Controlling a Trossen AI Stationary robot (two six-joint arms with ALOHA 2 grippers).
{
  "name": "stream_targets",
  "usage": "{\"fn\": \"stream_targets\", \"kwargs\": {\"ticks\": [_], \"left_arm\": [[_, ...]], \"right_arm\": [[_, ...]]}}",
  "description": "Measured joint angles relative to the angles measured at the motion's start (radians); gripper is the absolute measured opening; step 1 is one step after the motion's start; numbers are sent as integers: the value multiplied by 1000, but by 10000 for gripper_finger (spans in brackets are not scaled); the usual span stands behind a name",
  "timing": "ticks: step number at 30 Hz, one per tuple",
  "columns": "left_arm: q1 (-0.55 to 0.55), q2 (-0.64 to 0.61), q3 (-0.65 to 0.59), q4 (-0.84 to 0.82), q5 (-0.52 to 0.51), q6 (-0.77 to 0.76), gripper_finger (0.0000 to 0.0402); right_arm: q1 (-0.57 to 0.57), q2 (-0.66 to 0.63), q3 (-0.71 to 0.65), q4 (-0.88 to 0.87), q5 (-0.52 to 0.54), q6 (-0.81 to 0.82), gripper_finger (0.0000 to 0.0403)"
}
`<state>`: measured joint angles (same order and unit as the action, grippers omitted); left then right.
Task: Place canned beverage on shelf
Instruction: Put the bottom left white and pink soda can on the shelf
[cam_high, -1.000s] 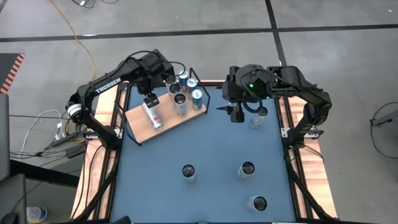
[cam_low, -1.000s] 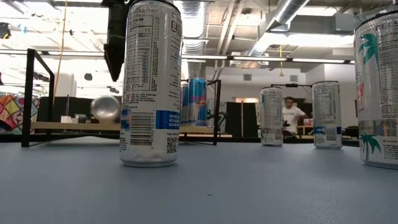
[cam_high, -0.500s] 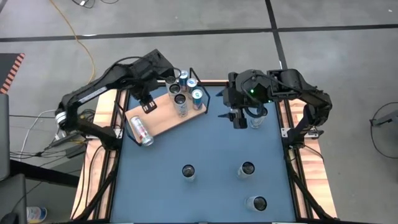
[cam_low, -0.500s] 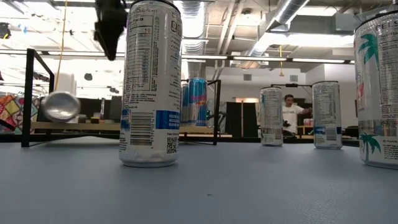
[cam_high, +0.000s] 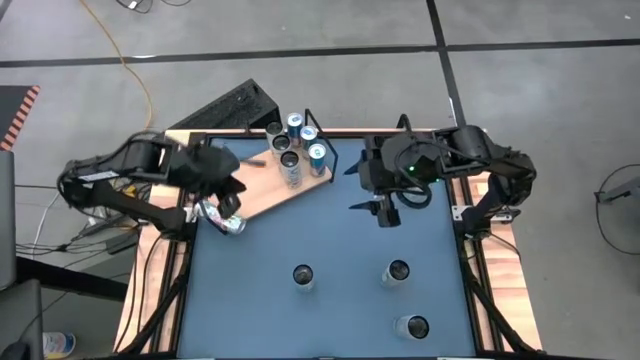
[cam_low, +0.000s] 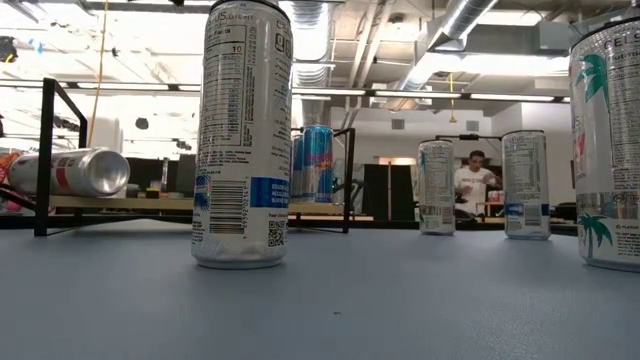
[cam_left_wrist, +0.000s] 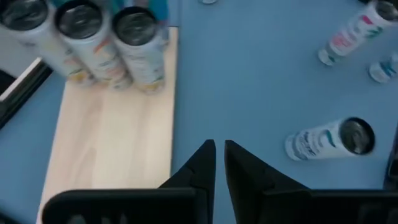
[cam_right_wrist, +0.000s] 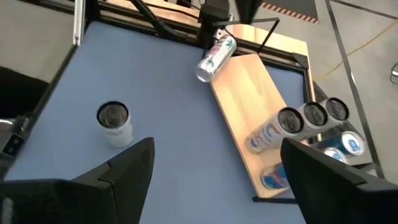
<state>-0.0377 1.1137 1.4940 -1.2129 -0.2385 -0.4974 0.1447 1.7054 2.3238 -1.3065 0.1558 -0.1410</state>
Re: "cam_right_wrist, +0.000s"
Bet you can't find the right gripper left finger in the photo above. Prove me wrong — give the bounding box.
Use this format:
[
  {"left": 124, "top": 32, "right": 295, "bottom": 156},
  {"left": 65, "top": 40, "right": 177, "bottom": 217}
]
[{"left": 0, "top": 136, "right": 155, "bottom": 224}]

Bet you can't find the yellow cable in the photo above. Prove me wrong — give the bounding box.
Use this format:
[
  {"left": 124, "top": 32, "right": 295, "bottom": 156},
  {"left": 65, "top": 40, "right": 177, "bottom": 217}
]
[{"left": 313, "top": 19, "right": 398, "bottom": 80}]

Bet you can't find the wooden shelf black metal frame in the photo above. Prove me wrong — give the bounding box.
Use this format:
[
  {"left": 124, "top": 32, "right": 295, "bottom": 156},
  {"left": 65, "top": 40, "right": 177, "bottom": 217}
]
[{"left": 210, "top": 17, "right": 324, "bottom": 205}]

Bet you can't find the black bulky object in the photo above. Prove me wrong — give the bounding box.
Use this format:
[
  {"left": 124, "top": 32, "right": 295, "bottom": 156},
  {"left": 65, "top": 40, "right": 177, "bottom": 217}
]
[{"left": 0, "top": 67, "right": 50, "bottom": 119}]

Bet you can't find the white Celsius can black lid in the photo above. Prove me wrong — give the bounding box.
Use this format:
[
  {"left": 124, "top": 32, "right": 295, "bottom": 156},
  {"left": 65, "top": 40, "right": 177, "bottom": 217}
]
[{"left": 195, "top": 34, "right": 238, "bottom": 83}]

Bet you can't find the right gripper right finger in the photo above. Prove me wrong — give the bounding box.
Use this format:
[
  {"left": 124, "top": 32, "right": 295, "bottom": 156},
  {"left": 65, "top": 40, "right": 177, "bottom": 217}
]
[{"left": 280, "top": 138, "right": 398, "bottom": 224}]

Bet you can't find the white metal strip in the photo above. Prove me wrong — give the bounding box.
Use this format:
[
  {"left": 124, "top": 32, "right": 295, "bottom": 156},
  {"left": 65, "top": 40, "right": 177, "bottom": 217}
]
[{"left": 73, "top": 0, "right": 86, "bottom": 47}]

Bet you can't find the black mat orange striped edge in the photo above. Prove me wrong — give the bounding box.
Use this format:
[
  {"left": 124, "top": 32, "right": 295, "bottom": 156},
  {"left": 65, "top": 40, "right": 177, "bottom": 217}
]
[{"left": 260, "top": 0, "right": 320, "bottom": 25}]

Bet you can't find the white Celsius can blue band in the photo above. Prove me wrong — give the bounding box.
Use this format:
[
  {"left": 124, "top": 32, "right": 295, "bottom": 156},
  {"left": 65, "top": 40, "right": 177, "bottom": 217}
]
[{"left": 96, "top": 100, "right": 134, "bottom": 148}]

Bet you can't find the blue table mat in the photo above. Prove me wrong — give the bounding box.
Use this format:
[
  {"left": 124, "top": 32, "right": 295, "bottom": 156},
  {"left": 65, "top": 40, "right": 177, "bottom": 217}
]
[{"left": 4, "top": 20, "right": 312, "bottom": 224}]

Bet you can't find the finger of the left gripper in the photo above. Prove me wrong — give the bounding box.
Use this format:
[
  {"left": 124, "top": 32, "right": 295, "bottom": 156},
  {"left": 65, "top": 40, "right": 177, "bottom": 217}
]
[
  {"left": 234, "top": 0, "right": 264, "bottom": 26},
  {"left": 198, "top": 24, "right": 216, "bottom": 52}
]

